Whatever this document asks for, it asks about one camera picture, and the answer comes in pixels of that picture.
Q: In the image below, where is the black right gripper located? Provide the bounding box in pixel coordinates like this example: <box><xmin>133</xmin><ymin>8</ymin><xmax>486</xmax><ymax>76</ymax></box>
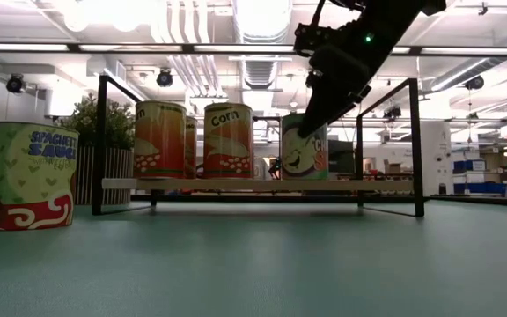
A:
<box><xmin>297</xmin><ymin>41</ymin><xmax>391</xmax><ymax>139</ymax></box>

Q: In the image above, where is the green chicken soup can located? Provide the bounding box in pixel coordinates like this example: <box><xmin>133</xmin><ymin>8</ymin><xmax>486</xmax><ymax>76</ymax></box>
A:
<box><xmin>280</xmin><ymin>112</ymin><xmax>330</xmax><ymax>181</ymax></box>

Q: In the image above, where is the orange corn can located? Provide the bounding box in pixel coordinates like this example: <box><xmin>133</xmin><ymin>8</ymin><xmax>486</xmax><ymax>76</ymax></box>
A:
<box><xmin>133</xmin><ymin>100</ymin><xmax>187</xmax><ymax>180</ymax></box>
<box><xmin>185</xmin><ymin>114</ymin><xmax>198</xmax><ymax>180</ymax></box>
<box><xmin>202</xmin><ymin>101</ymin><xmax>254</xmax><ymax>180</ymax></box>

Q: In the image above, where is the green spaghetti sauce can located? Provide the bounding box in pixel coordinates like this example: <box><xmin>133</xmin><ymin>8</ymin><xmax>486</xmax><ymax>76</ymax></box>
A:
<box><xmin>0</xmin><ymin>121</ymin><xmax>81</xmax><ymax>232</ymax></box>

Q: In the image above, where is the dark computer monitor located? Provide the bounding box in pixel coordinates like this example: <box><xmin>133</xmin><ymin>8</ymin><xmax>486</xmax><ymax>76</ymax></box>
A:
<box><xmin>327</xmin><ymin>139</ymin><xmax>356</xmax><ymax>174</ymax></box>

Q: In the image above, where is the cardboard box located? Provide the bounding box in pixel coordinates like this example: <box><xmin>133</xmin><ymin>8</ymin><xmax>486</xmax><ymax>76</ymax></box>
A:
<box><xmin>383</xmin><ymin>158</ymin><xmax>402</xmax><ymax>175</ymax></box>

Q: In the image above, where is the blue storage bin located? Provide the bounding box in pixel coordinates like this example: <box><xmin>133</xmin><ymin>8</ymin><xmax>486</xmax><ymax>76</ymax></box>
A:
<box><xmin>452</xmin><ymin>181</ymin><xmax>507</xmax><ymax>195</ymax></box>
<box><xmin>452</xmin><ymin>158</ymin><xmax>487</xmax><ymax>173</ymax></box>

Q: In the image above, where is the teal table mat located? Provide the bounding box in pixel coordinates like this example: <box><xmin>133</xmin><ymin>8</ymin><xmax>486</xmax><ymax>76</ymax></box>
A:
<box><xmin>0</xmin><ymin>198</ymin><xmax>507</xmax><ymax>317</ymax></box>

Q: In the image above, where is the potted plant striped pot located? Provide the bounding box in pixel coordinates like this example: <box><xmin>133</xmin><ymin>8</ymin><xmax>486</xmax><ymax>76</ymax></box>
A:
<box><xmin>56</xmin><ymin>91</ymin><xmax>139</xmax><ymax>207</ymax></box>

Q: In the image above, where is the black bar with light strips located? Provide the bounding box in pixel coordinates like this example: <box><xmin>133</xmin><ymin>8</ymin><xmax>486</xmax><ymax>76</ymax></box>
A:
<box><xmin>0</xmin><ymin>41</ymin><xmax>507</xmax><ymax>57</ymax></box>

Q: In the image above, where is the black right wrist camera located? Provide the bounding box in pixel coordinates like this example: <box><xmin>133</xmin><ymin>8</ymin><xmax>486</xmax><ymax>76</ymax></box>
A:
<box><xmin>293</xmin><ymin>23</ymin><xmax>326</xmax><ymax>57</ymax></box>

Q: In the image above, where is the black frame wooden shelf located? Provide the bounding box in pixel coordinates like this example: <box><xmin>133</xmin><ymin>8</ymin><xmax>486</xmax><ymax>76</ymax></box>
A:
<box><xmin>90</xmin><ymin>73</ymin><xmax>426</xmax><ymax>218</ymax></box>

